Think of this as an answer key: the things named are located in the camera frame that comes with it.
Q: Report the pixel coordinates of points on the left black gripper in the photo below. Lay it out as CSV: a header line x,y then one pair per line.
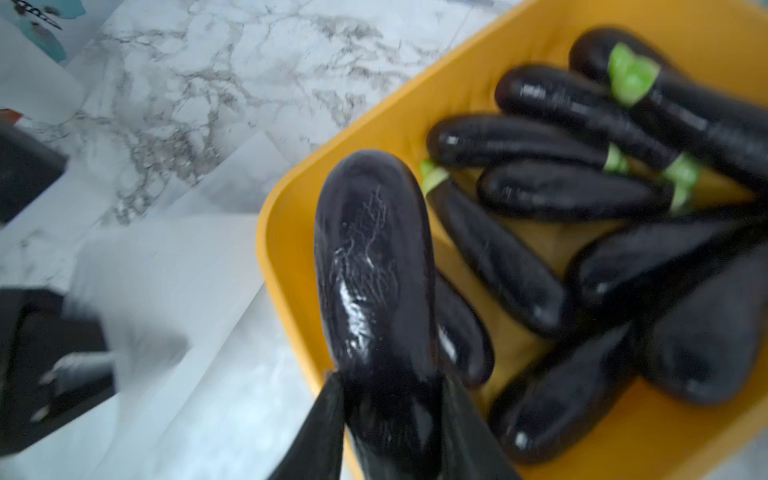
x,y
53,369

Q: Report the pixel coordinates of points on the eggplant in tray middle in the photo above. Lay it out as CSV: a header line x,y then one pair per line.
x,y
550,190

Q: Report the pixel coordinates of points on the dark purple eggplant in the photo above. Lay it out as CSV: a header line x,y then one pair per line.
x,y
375,274

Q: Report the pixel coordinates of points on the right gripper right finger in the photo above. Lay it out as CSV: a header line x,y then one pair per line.
x,y
469,449

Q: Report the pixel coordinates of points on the clear zip-top bag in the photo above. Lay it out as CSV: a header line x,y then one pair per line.
x,y
167,294

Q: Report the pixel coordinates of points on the eggplant in tray front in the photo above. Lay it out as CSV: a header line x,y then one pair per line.
x,y
464,338

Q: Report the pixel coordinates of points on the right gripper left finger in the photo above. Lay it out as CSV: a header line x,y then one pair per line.
x,y
316,451

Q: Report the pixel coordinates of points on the eggplant at tray back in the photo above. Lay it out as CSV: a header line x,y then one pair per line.
x,y
722,131

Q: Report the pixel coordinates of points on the eggplant in tray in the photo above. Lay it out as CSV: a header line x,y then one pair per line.
x,y
550,190
464,338

